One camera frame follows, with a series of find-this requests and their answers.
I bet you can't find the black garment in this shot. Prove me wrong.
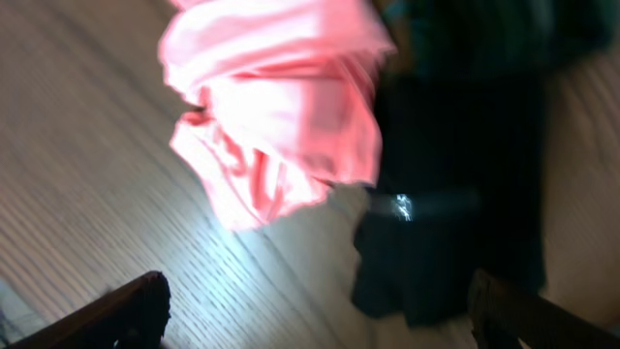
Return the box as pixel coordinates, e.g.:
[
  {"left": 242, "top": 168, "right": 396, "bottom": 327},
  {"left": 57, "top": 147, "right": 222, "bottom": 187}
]
[{"left": 351, "top": 73, "right": 545, "bottom": 327}]

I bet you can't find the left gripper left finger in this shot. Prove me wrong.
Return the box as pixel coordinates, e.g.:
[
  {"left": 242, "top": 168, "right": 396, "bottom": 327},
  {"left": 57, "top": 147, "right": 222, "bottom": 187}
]
[{"left": 8, "top": 270, "right": 171, "bottom": 349}]

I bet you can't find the pink garment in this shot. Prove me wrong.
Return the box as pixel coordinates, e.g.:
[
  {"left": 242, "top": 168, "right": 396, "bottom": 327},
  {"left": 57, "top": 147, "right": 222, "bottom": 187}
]
[{"left": 159, "top": 0, "right": 394, "bottom": 231}]

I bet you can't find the dark green garment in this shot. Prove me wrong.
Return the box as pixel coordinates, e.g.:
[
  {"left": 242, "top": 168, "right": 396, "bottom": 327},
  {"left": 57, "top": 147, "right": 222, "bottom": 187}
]
[{"left": 379, "top": 0, "right": 619, "bottom": 79}]

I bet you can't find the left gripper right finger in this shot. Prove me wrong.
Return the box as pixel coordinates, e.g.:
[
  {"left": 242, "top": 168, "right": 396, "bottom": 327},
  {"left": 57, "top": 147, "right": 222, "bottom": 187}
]
[{"left": 468, "top": 270, "right": 619, "bottom": 349}]

